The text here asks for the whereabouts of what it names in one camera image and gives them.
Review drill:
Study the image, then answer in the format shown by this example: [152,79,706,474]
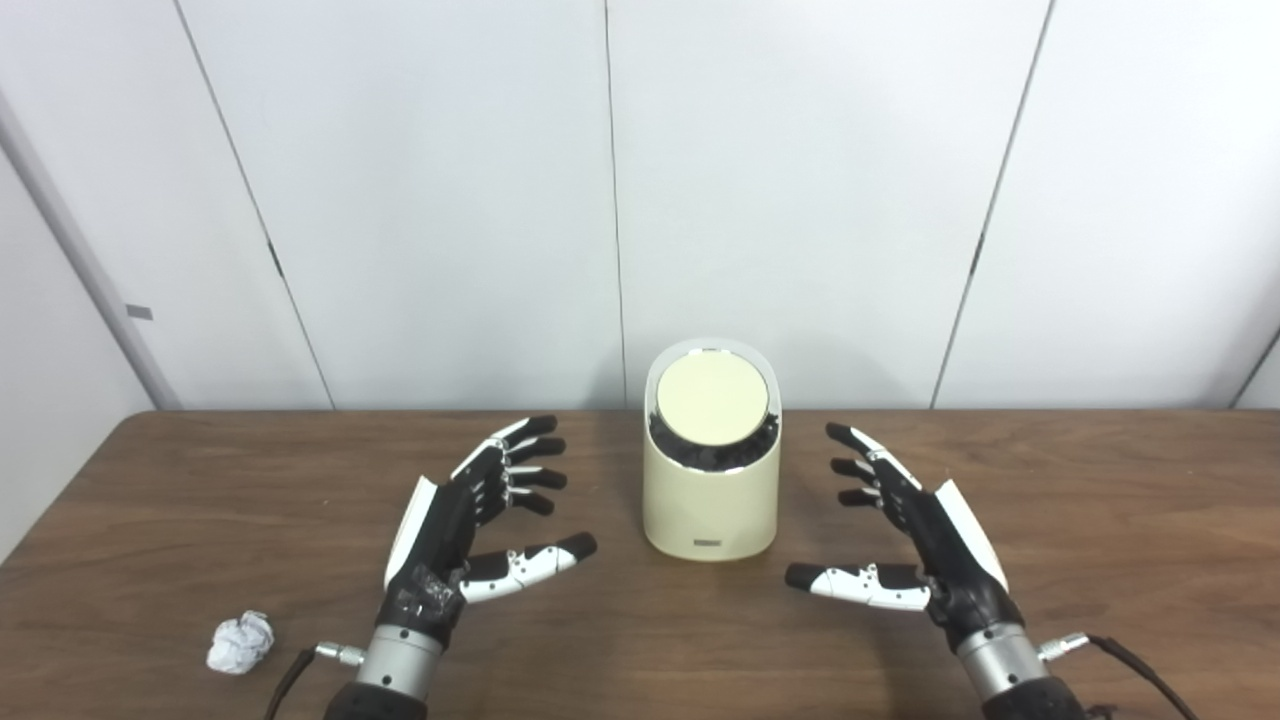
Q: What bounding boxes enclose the cream round bin lid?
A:
[657,350,771,447]

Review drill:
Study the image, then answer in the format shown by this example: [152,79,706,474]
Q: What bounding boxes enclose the white paper ball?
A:
[206,611,275,675]

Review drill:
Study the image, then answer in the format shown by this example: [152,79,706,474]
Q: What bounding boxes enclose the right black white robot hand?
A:
[785,422,1026,651]

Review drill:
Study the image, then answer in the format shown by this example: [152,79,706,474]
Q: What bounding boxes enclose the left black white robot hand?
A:
[383,415,599,651]

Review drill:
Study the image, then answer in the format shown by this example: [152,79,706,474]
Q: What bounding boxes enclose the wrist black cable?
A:
[262,642,366,720]
[1038,632,1201,720]

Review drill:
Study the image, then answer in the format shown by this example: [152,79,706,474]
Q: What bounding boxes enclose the black bin liner bag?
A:
[648,400,781,472]

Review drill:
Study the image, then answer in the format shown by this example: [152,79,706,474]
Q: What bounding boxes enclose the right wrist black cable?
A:
[1038,632,1201,720]

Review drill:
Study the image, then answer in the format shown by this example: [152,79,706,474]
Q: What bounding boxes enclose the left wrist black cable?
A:
[262,642,366,720]

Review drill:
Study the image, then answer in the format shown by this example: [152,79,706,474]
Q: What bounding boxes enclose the grey wall corner post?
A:
[0,90,183,411]

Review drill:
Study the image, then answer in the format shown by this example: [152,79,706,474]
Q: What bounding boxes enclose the cream-colored bin body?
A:
[642,338,783,563]

